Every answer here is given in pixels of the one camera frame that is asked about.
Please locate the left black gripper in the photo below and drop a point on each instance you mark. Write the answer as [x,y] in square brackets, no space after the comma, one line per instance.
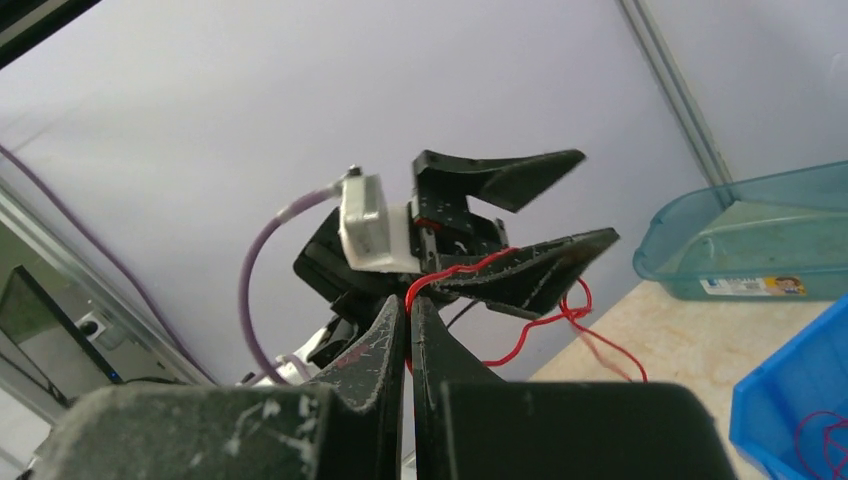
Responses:
[526,283]

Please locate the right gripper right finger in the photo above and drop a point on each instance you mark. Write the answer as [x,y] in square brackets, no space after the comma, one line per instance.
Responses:
[472,424]

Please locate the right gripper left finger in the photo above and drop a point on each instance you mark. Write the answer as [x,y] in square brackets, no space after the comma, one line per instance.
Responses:
[345,423]

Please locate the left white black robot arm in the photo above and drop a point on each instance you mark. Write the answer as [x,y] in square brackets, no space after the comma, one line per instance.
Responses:
[355,297]

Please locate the teal transparent plastic tub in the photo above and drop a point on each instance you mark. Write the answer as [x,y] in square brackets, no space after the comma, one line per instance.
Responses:
[778,237]

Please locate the monitor with stand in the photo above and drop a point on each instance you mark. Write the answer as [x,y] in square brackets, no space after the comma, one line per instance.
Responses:
[41,342]

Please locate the blue three-compartment plastic bin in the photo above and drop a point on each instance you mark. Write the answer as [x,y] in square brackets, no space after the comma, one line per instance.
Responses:
[788,416]

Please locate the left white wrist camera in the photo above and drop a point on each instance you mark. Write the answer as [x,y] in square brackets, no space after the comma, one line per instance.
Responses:
[374,235]

